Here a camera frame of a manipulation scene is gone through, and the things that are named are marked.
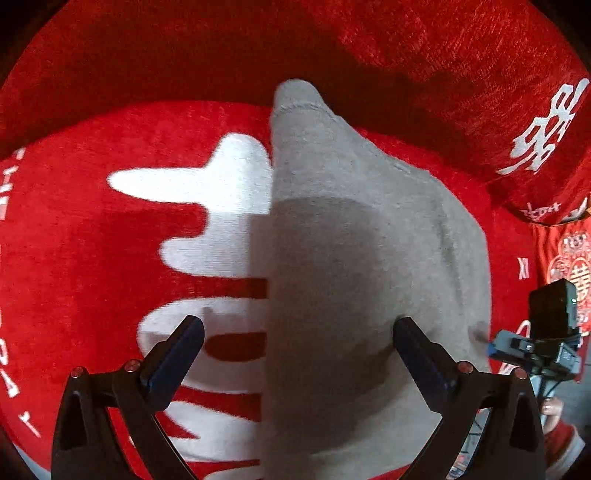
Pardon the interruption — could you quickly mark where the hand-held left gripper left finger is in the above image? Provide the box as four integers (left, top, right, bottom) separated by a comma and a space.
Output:
52, 315, 205, 480

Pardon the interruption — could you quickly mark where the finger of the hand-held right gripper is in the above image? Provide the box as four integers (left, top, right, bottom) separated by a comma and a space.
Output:
488, 329, 533, 366

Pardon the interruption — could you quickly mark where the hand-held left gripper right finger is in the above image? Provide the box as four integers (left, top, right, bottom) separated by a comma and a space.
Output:
392, 316, 546, 480

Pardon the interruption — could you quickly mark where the grey knit garment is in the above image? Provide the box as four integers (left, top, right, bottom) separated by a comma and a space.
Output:
252, 79, 493, 480

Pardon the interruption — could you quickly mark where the person's right hand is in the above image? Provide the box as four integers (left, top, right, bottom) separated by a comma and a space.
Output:
540, 398, 564, 433

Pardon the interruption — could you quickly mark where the red patterned pillow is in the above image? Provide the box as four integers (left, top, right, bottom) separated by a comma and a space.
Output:
530, 196, 591, 337

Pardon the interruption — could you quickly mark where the red printed seat cover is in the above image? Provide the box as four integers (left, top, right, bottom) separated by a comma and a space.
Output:
0, 99, 548, 480

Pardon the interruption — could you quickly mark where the red printed backrest cover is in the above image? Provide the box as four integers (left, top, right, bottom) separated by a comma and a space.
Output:
0, 0, 591, 227

